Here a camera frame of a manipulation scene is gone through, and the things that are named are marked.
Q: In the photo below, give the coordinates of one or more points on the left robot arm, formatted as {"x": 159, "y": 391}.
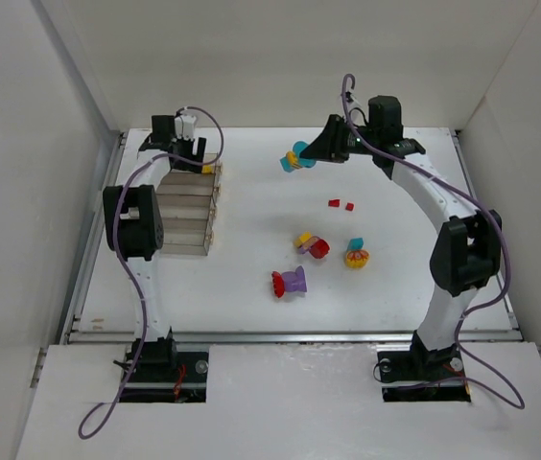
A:
{"x": 135, "y": 232}

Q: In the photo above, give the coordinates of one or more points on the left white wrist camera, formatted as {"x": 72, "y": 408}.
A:
{"x": 185, "y": 126}

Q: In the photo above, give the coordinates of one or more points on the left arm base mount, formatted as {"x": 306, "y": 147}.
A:
{"x": 189, "y": 374}

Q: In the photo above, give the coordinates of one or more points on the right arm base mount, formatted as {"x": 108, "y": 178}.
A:
{"x": 405, "y": 380}

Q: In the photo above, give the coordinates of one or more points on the clear acrylic bin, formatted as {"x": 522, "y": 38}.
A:
{"x": 189, "y": 184}
{"x": 186, "y": 206}
{"x": 212, "y": 164}
{"x": 187, "y": 236}

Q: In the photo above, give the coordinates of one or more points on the red rounded lego brick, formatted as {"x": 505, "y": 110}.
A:
{"x": 319, "y": 249}

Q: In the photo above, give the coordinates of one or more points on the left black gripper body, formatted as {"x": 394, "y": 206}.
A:
{"x": 194, "y": 153}

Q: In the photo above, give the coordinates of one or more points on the purple lego vase piece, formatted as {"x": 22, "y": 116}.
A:
{"x": 295, "y": 281}

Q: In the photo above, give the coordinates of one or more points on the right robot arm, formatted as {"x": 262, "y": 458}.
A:
{"x": 467, "y": 251}

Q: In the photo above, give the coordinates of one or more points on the aluminium frame rail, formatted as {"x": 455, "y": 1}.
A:
{"x": 266, "y": 338}

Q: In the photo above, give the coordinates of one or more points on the yellow flower lego disc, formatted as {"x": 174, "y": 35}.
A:
{"x": 356, "y": 259}

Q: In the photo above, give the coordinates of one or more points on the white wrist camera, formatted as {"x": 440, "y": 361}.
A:
{"x": 185, "y": 126}
{"x": 354, "y": 108}

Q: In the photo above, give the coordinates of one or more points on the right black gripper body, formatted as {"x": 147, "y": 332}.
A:
{"x": 334, "y": 139}

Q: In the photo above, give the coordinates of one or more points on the teal square lego brick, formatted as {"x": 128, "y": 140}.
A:
{"x": 355, "y": 244}

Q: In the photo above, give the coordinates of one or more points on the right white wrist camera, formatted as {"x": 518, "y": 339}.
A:
{"x": 354, "y": 108}

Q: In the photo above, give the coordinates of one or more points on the yellow striped lego brick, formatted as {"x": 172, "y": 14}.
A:
{"x": 291, "y": 161}

